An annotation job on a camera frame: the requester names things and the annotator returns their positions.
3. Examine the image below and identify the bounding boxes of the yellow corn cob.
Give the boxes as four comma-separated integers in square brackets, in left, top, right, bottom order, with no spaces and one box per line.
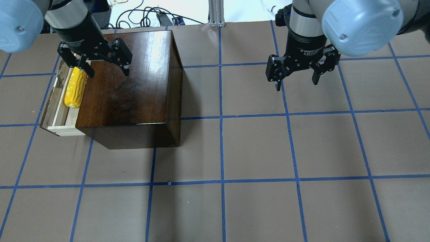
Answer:
[63,67,87,108]

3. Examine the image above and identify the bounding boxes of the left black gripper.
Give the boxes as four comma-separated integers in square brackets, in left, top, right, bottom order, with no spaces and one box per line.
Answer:
[54,15,133,78]

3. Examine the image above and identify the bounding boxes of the dark wooden drawer cabinet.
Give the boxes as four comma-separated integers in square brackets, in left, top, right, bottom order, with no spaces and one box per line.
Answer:
[75,30,184,150]

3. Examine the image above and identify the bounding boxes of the aluminium frame post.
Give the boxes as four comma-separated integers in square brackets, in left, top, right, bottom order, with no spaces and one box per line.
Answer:
[208,0,225,28]

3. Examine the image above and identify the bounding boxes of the black power adapter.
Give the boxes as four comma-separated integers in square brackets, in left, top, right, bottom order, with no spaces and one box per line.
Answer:
[156,12,173,26]

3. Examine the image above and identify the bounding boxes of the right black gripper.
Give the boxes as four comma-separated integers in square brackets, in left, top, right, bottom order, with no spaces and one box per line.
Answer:
[265,32,341,91]

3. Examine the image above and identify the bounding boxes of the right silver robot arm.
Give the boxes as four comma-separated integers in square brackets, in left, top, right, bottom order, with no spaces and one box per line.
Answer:
[265,0,430,91]

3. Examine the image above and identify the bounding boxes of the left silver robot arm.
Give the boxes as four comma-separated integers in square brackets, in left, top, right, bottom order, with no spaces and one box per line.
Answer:
[0,0,133,78]

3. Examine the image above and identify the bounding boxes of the light wooden drawer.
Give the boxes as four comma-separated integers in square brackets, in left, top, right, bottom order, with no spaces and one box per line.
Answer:
[39,59,85,136]

